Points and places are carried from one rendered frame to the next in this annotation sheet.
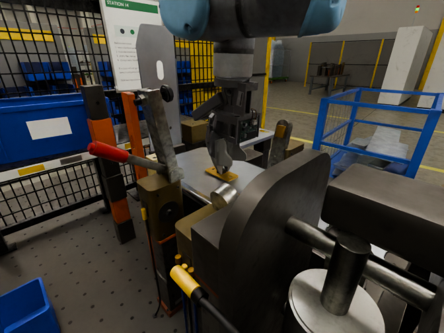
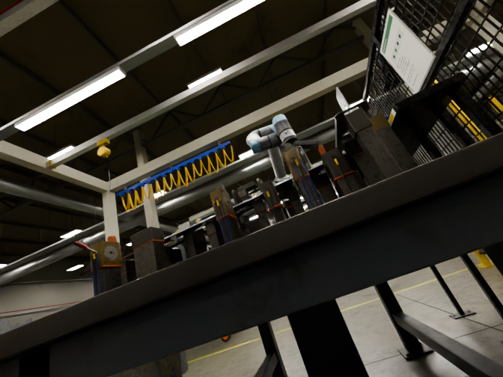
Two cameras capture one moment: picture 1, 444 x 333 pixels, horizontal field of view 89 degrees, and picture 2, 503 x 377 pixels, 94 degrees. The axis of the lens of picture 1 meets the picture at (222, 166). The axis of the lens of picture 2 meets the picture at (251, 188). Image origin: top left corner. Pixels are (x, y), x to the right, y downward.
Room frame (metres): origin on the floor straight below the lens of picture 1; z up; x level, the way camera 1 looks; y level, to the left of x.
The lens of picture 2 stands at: (1.18, -0.79, 0.62)
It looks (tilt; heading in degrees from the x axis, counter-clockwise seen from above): 23 degrees up; 147
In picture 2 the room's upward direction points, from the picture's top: 20 degrees counter-clockwise
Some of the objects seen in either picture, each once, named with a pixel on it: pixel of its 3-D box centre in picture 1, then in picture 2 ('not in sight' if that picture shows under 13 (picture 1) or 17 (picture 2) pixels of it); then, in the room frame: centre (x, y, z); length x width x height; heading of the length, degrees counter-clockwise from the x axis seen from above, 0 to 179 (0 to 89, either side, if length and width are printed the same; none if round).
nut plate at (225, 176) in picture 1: (221, 171); not in sight; (0.49, 0.00, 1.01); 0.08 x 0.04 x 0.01; 44
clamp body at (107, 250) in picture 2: not in sight; (105, 282); (-0.12, -0.88, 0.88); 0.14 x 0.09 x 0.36; 134
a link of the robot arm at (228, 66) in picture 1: (234, 67); (288, 137); (0.47, -0.02, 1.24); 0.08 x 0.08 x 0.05
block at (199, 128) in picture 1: (195, 168); (394, 159); (0.78, 0.10, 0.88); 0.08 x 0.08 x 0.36; 44
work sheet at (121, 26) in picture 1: (137, 47); (405, 52); (0.96, 0.32, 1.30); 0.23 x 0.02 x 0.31; 134
